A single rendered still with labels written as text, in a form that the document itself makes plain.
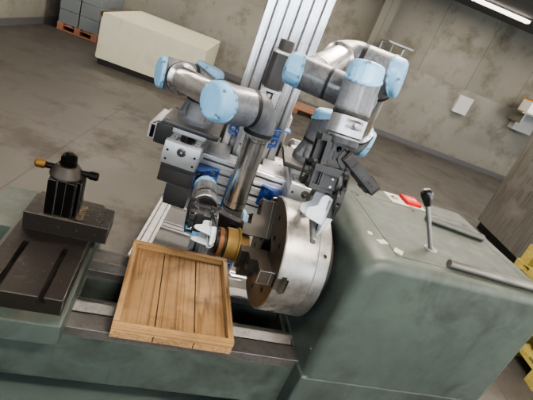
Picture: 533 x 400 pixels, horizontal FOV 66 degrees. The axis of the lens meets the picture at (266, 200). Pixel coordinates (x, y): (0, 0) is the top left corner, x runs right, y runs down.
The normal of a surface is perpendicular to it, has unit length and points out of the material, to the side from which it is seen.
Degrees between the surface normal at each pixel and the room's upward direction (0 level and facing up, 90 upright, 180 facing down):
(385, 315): 90
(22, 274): 0
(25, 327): 90
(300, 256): 56
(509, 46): 90
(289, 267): 67
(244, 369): 90
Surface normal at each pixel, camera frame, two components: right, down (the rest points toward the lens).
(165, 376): 0.14, 0.47
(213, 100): -0.71, 0.04
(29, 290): 0.34, -0.85
